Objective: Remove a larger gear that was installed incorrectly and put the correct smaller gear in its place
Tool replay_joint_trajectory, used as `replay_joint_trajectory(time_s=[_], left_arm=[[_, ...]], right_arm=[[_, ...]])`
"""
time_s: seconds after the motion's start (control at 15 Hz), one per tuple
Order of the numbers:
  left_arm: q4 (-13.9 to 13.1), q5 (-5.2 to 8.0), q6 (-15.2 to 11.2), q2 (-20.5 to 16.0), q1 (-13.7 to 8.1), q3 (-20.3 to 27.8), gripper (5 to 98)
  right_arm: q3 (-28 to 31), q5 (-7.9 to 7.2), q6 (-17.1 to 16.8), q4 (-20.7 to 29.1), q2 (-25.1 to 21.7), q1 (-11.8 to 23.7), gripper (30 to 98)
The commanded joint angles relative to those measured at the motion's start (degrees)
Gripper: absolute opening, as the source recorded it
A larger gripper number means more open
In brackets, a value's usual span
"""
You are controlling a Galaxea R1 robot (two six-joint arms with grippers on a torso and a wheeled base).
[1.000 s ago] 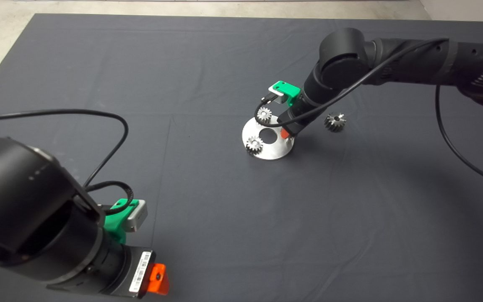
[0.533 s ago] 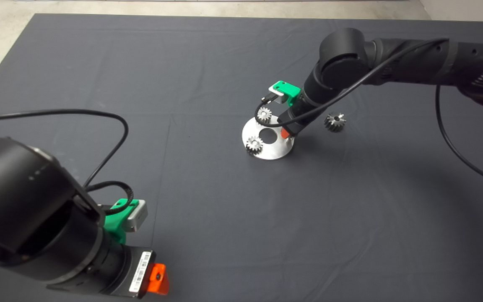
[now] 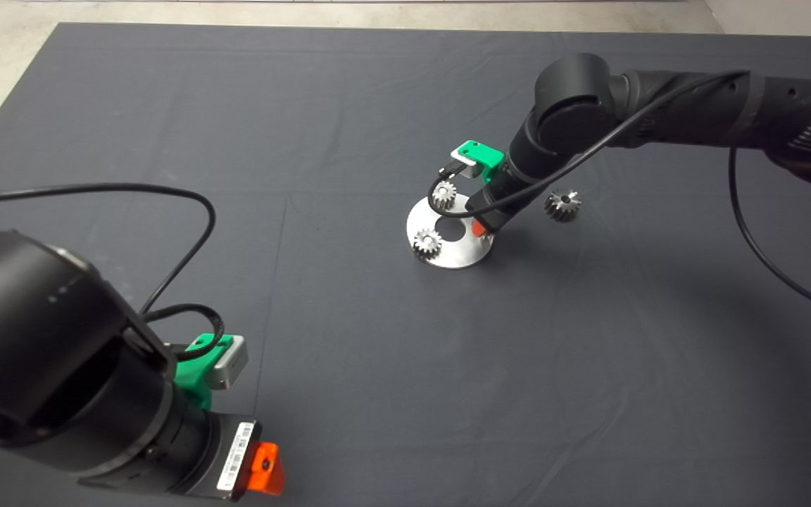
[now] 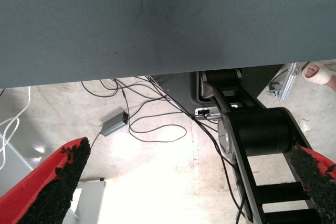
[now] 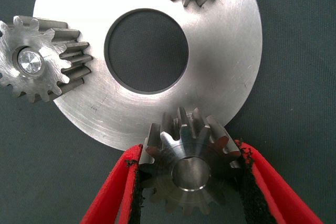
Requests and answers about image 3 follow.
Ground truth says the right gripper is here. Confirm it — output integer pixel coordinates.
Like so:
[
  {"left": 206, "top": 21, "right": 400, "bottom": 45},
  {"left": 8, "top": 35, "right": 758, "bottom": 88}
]
[{"left": 464, "top": 182, "right": 529, "bottom": 239}]

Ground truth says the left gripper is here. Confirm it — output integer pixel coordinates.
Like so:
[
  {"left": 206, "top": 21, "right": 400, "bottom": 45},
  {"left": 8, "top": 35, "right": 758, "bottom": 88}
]
[{"left": 175, "top": 408, "right": 284, "bottom": 502}]

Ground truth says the large steel gear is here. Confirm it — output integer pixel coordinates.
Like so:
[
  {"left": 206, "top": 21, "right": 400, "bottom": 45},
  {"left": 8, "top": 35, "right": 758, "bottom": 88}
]
[{"left": 544, "top": 189, "right": 583, "bottom": 223}]

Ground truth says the round metal plate with hole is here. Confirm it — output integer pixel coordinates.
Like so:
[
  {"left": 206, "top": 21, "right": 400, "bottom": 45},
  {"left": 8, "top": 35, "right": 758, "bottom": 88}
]
[{"left": 405, "top": 195, "right": 495, "bottom": 270}]

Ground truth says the dark grey table cloth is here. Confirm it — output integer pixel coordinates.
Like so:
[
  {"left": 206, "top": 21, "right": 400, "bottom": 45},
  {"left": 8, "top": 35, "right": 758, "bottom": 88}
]
[{"left": 0, "top": 23, "right": 811, "bottom": 507}]

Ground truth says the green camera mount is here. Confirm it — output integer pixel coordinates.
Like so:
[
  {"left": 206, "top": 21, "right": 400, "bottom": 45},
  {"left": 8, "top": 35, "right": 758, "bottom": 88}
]
[
  {"left": 179, "top": 332, "right": 236, "bottom": 411},
  {"left": 453, "top": 139, "right": 505, "bottom": 184}
]

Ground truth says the black camera cable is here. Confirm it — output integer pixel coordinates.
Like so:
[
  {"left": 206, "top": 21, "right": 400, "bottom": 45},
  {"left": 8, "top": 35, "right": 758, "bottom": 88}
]
[
  {"left": 428, "top": 69, "right": 811, "bottom": 320},
  {"left": 0, "top": 183, "right": 226, "bottom": 361}
]

